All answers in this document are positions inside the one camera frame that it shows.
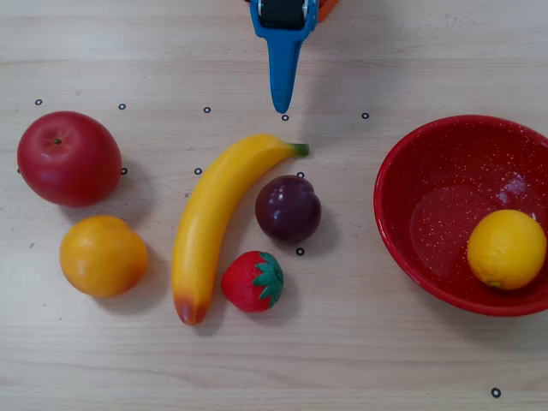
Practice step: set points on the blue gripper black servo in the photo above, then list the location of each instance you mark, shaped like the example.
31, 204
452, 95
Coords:
282, 18

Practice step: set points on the yellow toy lemon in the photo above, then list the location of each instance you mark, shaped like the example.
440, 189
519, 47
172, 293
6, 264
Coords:
507, 248

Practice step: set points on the orange robot base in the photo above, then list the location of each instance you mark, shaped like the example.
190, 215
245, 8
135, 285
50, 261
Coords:
326, 9

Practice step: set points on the red speckled enamel bowl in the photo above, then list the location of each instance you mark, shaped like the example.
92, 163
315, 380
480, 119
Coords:
428, 205

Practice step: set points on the purple toy plum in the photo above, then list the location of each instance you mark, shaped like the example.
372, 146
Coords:
289, 210

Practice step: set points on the yellow toy banana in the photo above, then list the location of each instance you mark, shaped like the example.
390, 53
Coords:
205, 222

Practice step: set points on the red toy strawberry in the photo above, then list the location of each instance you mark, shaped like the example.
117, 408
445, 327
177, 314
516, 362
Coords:
244, 282

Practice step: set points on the red toy apple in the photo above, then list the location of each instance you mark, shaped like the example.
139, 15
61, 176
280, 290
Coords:
68, 162

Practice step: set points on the toy orange fruit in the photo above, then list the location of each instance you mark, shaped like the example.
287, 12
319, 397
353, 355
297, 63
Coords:
103, 257

